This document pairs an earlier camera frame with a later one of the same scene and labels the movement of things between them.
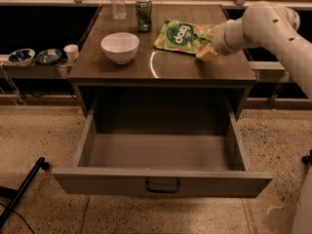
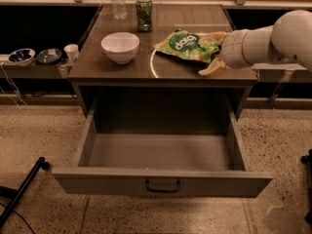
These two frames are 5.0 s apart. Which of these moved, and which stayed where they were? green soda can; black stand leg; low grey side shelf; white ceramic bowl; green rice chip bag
Moved: green rice chip bag
Stayed: white ceramic bowl; low grey side shelf; green soda can; black stand leg
